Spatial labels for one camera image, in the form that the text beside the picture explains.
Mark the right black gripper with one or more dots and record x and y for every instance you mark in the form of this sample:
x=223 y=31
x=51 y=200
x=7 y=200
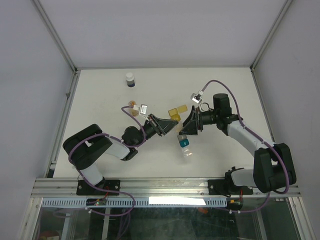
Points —
x=193 y=124

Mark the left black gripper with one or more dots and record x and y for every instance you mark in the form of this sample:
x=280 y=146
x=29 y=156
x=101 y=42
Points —
x=162 y=126

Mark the clear orange pill bottle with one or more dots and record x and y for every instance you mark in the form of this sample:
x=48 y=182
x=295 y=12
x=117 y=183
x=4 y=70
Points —
x=134 y=109

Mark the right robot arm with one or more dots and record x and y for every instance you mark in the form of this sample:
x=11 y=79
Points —
x=273 y=166

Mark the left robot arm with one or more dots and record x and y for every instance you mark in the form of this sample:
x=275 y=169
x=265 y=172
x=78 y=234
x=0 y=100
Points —
x=85 y=147

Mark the white cap pill bottle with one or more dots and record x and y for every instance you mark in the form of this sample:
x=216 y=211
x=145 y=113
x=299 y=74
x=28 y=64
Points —
x=130 y=79

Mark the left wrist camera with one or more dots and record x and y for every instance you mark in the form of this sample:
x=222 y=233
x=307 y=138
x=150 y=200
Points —
x=143 y=110

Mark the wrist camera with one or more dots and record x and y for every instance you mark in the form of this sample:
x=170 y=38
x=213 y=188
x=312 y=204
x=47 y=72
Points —
x=197 y=97
x=143 y=110

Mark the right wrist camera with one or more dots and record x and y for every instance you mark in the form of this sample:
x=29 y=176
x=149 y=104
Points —
x=197 y=97

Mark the right black mount plate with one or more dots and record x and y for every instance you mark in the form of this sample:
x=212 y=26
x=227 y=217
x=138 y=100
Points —
x=222 y=187

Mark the black mount plate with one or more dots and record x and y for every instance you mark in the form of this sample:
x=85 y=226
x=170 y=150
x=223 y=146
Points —
x=222 y=187
x=106 y=186

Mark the left black mount plate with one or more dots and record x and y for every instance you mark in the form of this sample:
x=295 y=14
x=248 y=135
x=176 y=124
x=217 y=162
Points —
x=106 y=186

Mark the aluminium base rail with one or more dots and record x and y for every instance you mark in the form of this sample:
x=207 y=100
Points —
x=59 y=187

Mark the white slotted cable duct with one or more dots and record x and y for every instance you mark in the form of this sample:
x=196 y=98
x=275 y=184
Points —
x=139 y=202

